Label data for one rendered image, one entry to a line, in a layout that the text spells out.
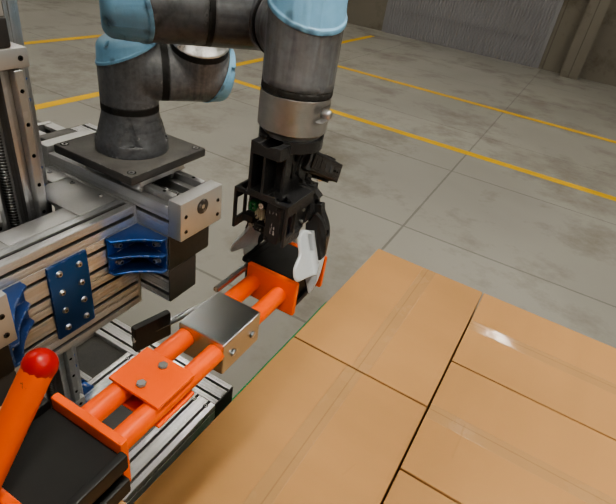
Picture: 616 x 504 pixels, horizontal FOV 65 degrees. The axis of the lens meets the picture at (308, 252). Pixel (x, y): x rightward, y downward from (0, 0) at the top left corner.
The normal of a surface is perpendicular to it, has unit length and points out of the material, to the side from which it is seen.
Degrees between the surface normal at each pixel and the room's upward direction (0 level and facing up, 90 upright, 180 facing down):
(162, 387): 0
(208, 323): 0
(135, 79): 90
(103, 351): 0
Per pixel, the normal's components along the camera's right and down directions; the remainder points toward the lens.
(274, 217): -0.48, 0.43
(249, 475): 0.14, -0.83
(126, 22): 0.22, 0.86
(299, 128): 0.24, 0.57
